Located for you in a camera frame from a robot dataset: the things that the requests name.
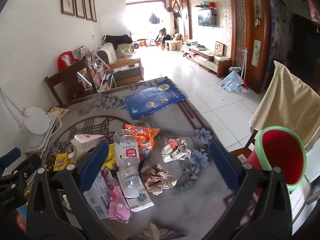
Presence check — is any beige checkered towel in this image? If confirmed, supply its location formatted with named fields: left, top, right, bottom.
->
left=249, top=60, right=320, bottom=147

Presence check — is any long television cabinet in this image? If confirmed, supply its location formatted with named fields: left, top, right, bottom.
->
left=182, top=44, right=233, bottom=78

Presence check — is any white milk carton green label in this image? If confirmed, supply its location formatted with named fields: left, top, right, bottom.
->
left=117, top=171, right=155, bottom=212

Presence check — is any yellow white box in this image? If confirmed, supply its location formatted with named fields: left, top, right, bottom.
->
left=101, top=144, right=118, bottom=170

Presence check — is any pink foil wrapper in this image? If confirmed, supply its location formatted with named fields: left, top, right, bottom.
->
left=101, top=169, right=132, bottom=223

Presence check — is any blue glossy booklet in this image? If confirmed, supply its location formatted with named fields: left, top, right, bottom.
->
left=122, top=79, right=187, bottom=120

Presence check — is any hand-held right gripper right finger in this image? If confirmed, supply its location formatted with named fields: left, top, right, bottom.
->
left=201, top=140, right=293, bottom=240

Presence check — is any brown wooden chair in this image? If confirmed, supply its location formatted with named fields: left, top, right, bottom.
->
left=230, top=127, right=265, bottom=162

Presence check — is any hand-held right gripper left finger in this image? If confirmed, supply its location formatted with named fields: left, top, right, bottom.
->
left=26, top=140, right=118, bottom=240

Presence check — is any person's left hand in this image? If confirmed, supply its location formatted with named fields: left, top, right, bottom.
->
left=9, top=209, right=27, bottom=235

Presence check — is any blue plastic bag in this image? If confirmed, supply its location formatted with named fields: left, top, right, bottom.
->
left=219, top=69, right=244, bottom=93

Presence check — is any black cloth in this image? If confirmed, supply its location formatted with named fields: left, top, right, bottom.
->
left=102, top=34, right=133, bottom=49

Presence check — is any wall television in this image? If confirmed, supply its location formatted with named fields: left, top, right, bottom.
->
left=198, top=10, right=217, bottom=27

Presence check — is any white lamp cable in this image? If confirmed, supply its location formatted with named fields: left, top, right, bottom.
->
left=41, top=115, right=62, bottom=155

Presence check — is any tall narrow wall scroll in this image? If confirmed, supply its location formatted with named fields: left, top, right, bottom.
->
left=251, top=0, right=262, bottom=26

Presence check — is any wall shelf with items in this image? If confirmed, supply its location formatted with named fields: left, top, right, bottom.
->
left=194, top=1, right=217, bottom=11

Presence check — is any red plastic bag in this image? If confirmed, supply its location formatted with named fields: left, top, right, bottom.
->
left=57, top=51, right=80, bottom=70

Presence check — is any yellow snack packet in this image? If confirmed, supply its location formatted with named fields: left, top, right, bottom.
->
left=54, top=153, right=69, bottom=172

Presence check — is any wooden sofa with cushions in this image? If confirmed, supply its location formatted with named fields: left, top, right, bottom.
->
left=97, top=42, right=144, bottom=87

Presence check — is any metal magazine rack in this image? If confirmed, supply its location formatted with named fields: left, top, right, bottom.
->
left=75, top=46, right=118, bottom=93

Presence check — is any silver red wrapper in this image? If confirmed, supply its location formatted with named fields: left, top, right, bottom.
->
left=161, top=138, right=192, bottom=163

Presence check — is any white mop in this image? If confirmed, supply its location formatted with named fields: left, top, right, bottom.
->
left=239, top=48, right=250, bottom=88

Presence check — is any pale pink carton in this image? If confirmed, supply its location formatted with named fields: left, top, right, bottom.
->
left=71, top=134, right=105, bottom=153

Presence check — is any small wooden picture frame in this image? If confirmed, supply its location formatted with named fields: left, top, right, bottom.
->
left=47, top=107, right=69, bottom=119

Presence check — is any colourful framed picture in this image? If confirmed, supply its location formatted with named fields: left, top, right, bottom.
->
left=214, top=41, right=225, bottom=57

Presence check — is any crumpled brown paper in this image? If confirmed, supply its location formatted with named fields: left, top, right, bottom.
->
left=141, top=164, right=177, bottom=195

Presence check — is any blue patterned door curtain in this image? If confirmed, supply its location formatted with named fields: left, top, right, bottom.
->
left=266, top=0, right=293, bottom=90

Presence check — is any bamboo print wall panel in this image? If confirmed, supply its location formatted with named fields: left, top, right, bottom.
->
left=251, top=39, right=262, bottom=67

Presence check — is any dark wooden chair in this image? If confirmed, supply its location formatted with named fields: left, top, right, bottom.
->
left=44, top=57, right=98, bottom=105

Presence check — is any white carton blue print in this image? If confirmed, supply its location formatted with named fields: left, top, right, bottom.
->
left=83, top=172, right=110, bottom=220

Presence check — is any white desk lamp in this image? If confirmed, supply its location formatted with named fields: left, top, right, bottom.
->
left=0, top=87, right=54, bottom=148

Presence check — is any red bin with green rim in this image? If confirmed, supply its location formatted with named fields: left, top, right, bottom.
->
left=246, top=126, right=307, bottom=193

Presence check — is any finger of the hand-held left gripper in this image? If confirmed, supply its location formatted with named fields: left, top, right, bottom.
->
left=10, top=154, right=42, bottom=180
left=0, top=147, right=22, bottom=165

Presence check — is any clear plastic water bottle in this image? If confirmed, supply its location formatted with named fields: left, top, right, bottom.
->
left=113, top=129, right=140, bottom=198

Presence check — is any orange snack bag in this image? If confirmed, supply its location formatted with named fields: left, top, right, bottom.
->
left=124, top=124, right=160, bottom=162

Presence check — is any small beige table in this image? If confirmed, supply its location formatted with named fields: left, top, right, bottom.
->
left=165, top=40, right=183, bottom=53

